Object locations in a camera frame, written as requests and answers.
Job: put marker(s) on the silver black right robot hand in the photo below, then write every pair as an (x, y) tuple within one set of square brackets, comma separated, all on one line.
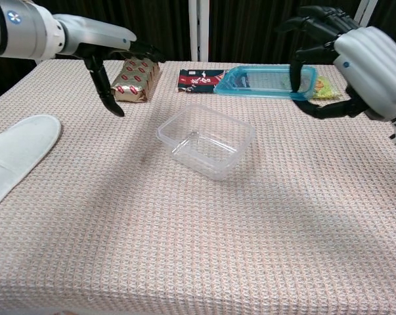
[(375, 72)]

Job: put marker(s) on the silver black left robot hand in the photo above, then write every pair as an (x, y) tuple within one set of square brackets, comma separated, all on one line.
[(92, 33)]

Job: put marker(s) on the blue container lid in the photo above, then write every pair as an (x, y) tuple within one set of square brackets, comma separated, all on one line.
[(266, 80)]

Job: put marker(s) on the clear plastic container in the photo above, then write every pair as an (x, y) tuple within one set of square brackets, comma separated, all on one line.
[(204, 147)]

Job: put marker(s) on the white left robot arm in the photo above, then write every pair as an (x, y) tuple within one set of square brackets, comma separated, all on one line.
[(20, 29)]

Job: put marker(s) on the green snack packet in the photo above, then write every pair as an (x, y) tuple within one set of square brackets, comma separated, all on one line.
[(329, 90)]

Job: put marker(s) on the dark curtain panel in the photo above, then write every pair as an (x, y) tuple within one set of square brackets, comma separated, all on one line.
[(243, 29), (394, 16), (0, 78), (158, 23)]

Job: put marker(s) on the gold foil snack pack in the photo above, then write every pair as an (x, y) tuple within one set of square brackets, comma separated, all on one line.
[(135, 82)]

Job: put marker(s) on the dark seaweed snack packet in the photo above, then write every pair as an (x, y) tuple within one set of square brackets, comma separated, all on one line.
[(197, 82)]

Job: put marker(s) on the white slipper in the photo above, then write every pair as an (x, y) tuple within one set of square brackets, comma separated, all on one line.
[(20, 144)]

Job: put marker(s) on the pink woven tablecloth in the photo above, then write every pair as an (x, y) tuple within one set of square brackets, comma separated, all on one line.
[(184, 246)]

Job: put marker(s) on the white frame post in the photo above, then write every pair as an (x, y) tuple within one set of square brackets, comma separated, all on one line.
[(192, 33), (366, 10)]

